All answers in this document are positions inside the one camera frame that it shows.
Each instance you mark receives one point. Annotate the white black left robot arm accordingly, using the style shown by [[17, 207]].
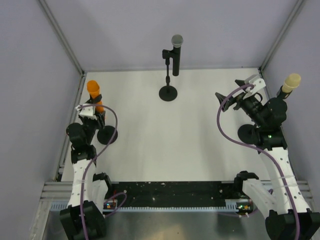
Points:
[[83, 217]]

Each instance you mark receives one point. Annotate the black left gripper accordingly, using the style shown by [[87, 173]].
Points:
[[97, 122]]

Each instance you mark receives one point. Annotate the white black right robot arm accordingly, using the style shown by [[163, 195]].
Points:
[[287, 214]]

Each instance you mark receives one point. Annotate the aluminium frame post right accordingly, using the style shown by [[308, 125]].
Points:
[[290, 20]]

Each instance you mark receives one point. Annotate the beige microphone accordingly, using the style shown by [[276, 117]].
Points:
[[291, 83]]

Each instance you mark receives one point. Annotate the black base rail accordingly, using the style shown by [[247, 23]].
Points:
[[176, 193]]

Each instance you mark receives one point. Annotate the orange microphone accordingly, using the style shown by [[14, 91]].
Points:
[[93, 89]]

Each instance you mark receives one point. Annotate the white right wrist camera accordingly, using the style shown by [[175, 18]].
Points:
[[257, 84]]

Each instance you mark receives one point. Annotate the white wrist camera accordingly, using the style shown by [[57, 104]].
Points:
[[257, 84], [88, 113]]

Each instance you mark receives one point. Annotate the aluminium frame post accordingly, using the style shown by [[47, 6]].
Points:
[[290, 20], [60, 35]]

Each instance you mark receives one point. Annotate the grey slotted cable duct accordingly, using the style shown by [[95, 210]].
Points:
[[231, 206]]

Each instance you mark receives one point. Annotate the black microphone silver grille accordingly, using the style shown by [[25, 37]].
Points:
[[177, 41]]

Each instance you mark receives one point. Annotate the black microphone stand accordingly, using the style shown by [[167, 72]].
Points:
[[267, 134], [168, 93], [104, 135]]

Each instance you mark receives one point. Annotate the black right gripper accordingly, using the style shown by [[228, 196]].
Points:
[[230, 101]]

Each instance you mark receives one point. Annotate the aluminium frame post left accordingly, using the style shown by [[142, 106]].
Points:
[[60, 35]]

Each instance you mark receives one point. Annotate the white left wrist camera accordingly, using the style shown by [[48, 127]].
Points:
[[88, 113]]

